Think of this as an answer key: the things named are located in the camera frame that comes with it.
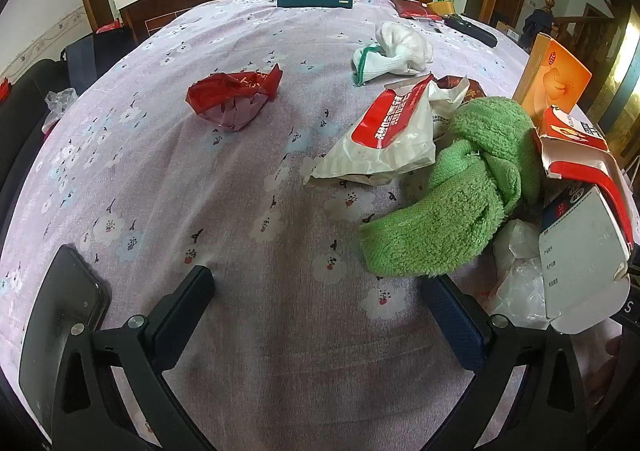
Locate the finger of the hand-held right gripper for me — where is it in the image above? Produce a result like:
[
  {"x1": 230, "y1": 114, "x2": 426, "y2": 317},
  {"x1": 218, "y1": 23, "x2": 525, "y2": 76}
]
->
[{"x1": 617, "y1": 293, "x2": 640, "y2": 328}]

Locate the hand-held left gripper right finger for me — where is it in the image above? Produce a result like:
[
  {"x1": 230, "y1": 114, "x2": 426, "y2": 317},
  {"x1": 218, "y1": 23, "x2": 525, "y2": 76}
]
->
[{"x1": 422, "y1": 275, "x2": 589, "y2": 451}]

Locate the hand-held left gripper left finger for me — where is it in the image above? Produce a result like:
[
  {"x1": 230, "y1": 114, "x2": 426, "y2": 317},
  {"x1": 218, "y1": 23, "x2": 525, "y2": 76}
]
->
[{"x1": 50, "y1": 265, "x2": 218, "y2": 451}]

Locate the clear plastic bag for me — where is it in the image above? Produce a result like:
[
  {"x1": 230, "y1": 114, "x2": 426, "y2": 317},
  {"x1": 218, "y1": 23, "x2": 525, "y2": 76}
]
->
[
  {"x1": 45, "y1": 88, "x2": 78, "y2": 124},
  {"x1": 492, "y1": 218, "x2": 556, "y2": 329}
]

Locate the torn red and white carton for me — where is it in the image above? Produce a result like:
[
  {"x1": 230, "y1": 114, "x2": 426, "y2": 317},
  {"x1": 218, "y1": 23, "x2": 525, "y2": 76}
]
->
[{"x1": 532, "y1": 105, "x2": 636, "y2": 334}]

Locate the green towel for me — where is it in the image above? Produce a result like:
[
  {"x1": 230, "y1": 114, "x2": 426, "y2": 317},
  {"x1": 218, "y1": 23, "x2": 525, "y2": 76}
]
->
[{"x1": 357, "y1": 96, "x2": 543, "y2": 279}]

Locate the white and red plastic bag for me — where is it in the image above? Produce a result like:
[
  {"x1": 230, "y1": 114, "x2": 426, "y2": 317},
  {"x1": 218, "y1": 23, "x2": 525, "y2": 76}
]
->
[{"x1": 305, "y1": 74, "x2": 471, "y2": 187}]

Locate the red plastic wrapper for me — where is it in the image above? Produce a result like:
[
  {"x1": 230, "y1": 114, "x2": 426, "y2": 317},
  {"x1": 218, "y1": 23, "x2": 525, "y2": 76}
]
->
[{"x1": 186, "y1": 64, "x2": 284, "y2": 132}]

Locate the person's right hand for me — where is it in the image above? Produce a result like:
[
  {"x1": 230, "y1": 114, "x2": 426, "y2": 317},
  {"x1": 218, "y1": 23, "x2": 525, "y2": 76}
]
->
[{"x1": 585, "y1": 333, "x2": 626, "y2": 409}]

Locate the black smartphone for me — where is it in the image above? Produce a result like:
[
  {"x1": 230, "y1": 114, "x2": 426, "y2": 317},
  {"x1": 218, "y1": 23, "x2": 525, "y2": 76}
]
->
[{"x1": 19, "y1": 244, "x2": 111, "y2": 419}]

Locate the brown and red wrapper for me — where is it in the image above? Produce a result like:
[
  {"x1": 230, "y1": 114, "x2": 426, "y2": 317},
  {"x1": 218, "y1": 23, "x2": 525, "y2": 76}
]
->
[{"x1": 432, "y1": 75, "x2": 486, "y2": 104}]

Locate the crumpled clear plastic bag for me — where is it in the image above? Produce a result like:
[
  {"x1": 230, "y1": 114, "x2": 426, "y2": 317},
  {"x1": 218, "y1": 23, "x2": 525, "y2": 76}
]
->
[{"x1": 45, "y1": 88, "x2": 78, "y2": 124}]

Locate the orange medicine box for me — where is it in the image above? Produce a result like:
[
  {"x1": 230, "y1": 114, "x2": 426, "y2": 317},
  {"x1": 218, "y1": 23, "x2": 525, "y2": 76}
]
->
[{"x1": 511, "y1": 32, "x2": 592, "y2": 124}]

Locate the black chair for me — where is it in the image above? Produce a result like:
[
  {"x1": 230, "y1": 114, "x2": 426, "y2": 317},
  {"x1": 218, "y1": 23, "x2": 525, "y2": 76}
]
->
[{"x1": 0, "y1": 58, "x2": 66, "y2": 212}]

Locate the black bag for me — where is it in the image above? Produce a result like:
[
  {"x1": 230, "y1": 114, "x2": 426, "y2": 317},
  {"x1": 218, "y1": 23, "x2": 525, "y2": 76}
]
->
[{"x1": 62, "y1": 28, "x2": 136, "y2": 92}]

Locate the white cotton glove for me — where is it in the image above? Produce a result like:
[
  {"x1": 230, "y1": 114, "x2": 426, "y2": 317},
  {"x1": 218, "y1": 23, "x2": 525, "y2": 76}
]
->
[{"x1": 351, "y1": 21, "x2": 435, "y2": 84}]

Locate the black clip device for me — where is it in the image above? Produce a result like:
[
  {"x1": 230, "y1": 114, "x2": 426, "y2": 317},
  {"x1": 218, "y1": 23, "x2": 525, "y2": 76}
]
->
[{"x1": 444, "y1": 14, "x2": 498, "y2": 48}]

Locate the dark jacket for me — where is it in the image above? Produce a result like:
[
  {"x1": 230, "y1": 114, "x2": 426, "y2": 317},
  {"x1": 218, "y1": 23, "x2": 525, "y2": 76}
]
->
[{"x1": 522, "y1": 8, "x2": 555, "y2": 52}]

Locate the red booklet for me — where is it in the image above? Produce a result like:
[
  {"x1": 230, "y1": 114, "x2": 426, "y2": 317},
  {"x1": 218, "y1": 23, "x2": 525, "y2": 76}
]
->
[{"x1": 390, "y1": 0, "x2": 443, "y2": 22}]

